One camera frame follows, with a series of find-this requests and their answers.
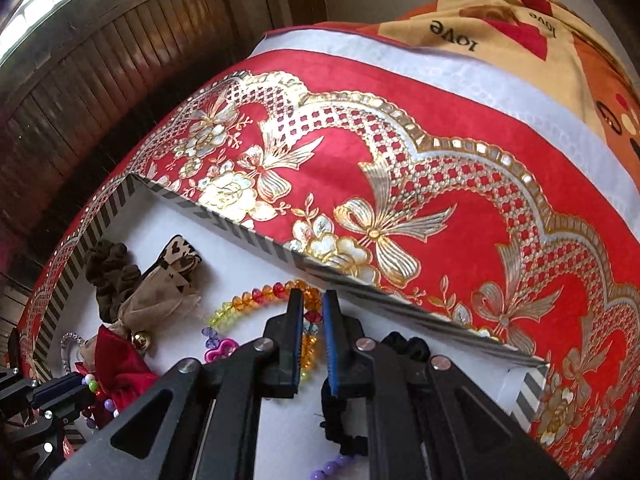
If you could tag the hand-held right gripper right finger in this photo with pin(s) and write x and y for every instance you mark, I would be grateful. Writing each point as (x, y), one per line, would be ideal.
(330, 345)

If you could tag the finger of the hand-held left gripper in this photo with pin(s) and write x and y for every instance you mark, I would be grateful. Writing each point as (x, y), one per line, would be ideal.
(15, 380)
(62, 391)

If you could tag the bright window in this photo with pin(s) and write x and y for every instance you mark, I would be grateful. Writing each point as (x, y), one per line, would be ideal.
(45, 0)

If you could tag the striped cardboard box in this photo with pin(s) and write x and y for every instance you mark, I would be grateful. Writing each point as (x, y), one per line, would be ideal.
(240, 270)

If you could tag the orange printed blanket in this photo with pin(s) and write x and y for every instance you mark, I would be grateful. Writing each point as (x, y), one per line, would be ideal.
(550, 60)

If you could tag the beige bow with gold bell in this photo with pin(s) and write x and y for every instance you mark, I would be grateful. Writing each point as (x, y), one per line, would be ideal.
(150, 300)

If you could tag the red floral tablecloth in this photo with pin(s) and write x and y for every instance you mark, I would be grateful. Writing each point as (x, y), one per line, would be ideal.
(450, 160)

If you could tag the red velvet bow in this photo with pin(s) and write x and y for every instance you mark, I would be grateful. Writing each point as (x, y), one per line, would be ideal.
(120, 362)

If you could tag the black scrunchie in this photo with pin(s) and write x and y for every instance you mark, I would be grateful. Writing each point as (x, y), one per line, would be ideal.
(345, 425)

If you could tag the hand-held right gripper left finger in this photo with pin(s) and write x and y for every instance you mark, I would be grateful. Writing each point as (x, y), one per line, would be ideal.
(300, 345)

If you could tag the brown scrunchie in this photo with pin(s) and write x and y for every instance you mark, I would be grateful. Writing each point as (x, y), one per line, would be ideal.
(107, 270)

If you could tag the wooden panelled door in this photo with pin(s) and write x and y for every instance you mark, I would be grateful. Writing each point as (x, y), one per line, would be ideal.
(125, 90)

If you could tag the leopard print bow clip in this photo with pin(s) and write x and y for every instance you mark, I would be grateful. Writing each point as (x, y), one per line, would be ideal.
(175, 256)

